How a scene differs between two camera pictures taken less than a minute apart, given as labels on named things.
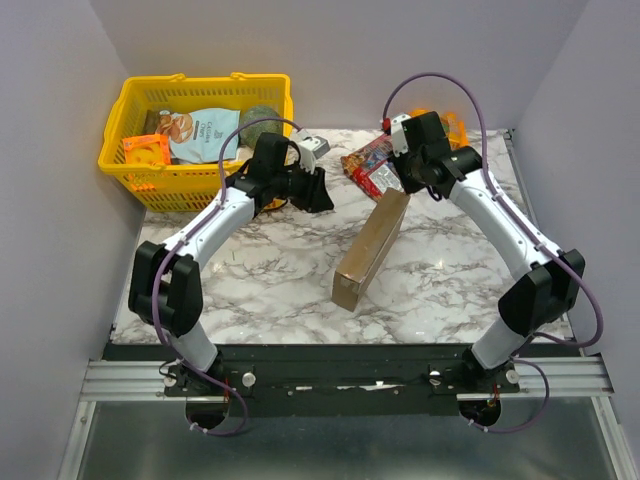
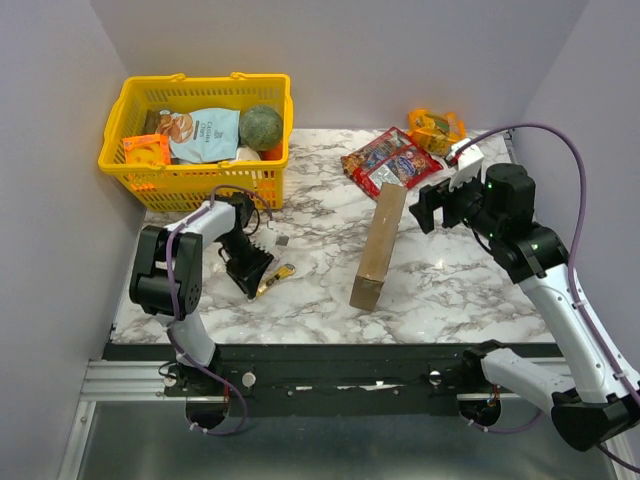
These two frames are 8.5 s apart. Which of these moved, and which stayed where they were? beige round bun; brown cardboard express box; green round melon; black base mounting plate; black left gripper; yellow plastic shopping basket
Moved: black left gripper; brown cardboard express box
Stayed: yellow plastic shopping basket; black base mounting plate; beige round bun; green round melon
